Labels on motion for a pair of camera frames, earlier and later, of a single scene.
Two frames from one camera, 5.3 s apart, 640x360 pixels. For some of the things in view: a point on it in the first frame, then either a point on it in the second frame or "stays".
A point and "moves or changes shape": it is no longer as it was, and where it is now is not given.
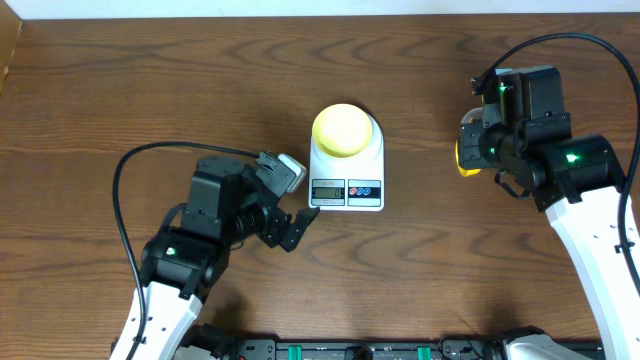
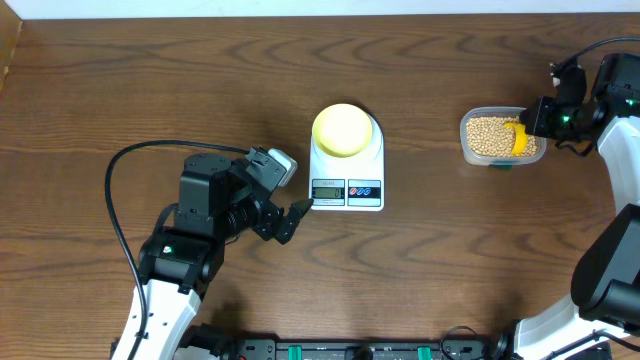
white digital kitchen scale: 352,184 stays
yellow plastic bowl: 342,130 stays
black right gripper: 469,155 to 539,125
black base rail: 377,349 stays
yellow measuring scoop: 464,171 moves or changes shape
